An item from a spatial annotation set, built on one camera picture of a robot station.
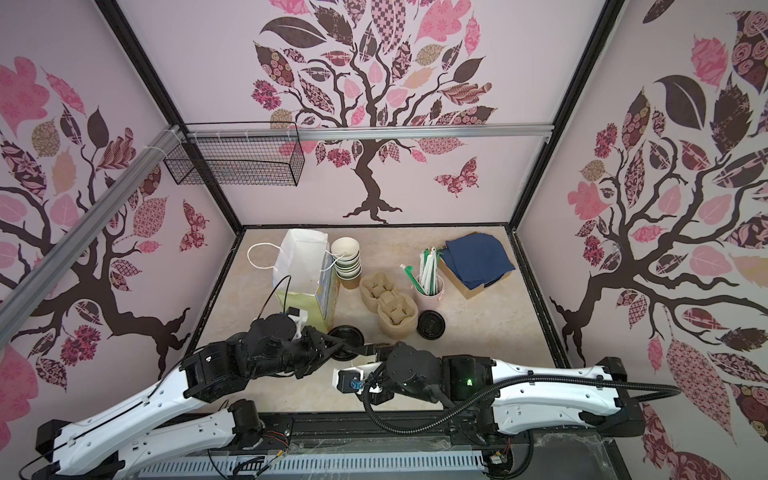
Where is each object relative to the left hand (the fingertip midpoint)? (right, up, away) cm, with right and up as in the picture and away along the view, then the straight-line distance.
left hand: (343, 351), depth 65 cm
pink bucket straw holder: (+23, +6, +27) cm, 36 cm away
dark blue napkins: (+41, +20, +39) cm, 60 cm away
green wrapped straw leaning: (+17, +15, +21) cm, 31 cm away
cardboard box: (+34, +10, +32) cm, 48 cm away
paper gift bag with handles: (-20, +13, +37) cm, 44 cm away
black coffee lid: (+1, +4, +1) cm, 4 cm away
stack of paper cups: (-2, +20, +21) cm, 29 cm away
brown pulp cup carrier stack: (+12, +4, +22) cm, 26 cm away
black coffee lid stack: (+23, -1, +26) cm, 34 cm away
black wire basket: (-40, +55, +30) cm, 74 cm away
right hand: (+2, +1, -5) cm, 6 cm away
